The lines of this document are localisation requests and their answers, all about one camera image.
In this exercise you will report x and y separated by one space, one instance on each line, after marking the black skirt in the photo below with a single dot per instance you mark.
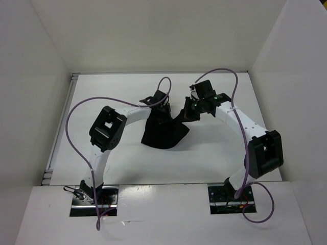
162 131

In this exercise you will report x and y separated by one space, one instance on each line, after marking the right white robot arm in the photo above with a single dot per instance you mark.
263 148

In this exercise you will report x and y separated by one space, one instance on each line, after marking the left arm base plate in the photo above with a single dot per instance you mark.
82 206

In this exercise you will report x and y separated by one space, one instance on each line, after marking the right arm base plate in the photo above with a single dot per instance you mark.
220 203

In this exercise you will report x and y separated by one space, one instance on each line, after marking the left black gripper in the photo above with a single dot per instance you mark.
166 105

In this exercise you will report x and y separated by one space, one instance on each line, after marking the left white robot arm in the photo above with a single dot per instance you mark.
106 133

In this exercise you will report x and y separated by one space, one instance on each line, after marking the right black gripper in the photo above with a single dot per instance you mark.
192 99

